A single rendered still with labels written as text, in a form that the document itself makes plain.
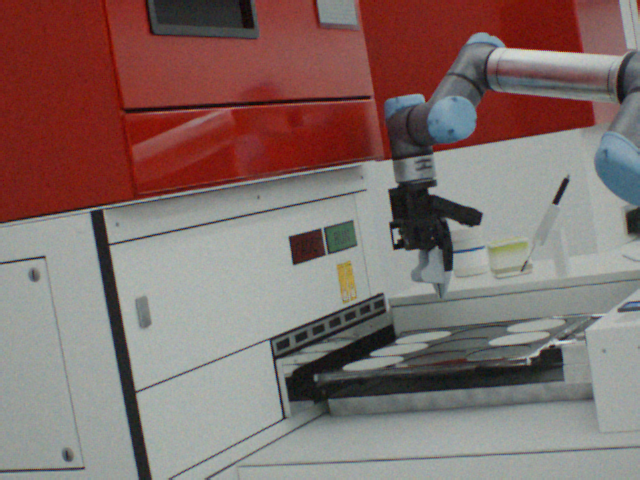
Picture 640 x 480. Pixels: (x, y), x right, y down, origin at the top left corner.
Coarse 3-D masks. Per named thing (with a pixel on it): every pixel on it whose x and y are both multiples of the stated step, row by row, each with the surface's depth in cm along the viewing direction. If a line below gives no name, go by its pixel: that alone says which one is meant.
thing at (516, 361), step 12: (492, 360) 183; (504, 360) 182; (516, 360) 181; (336, 372) 195; (348, 372) 194; (360, 372) 193; (372, 372) 192; (384, 372) 191; (396, 372) 190; (408, 372) 189; (420, 372) 188; (432, 372) 187; (444, 372) 187
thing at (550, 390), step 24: (504, 384) 190; (528, 384) 187; (552, 384) 185; (576, 384) 183; (336, 408) 202; (360, 408) 200; (384, 408) 198; (408, 408) 196; (432, 408) 194; (456, 408) 192
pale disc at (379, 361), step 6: (366, 360) 204; (372, 360) 203; (378, 360) 202; (384, 360) 201; (390, 360) 200; (396, 360) 199; (348, 366) 201; (354, 366) 200; (360, 366) 199; (366, 366) 198; (372, 366) 197; (378, 366) 196
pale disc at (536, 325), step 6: (516, 324) 214; (522, 324) 213; (528, 324) 212; (534, 324) 211; (540, 324) 210; (546, 324) 209; (552, 324) 208; (558, 324) 207; (510, 330) 209; (516, 330) 208; (522, 330) 207; (528, 330) 206; (534, 330) 205
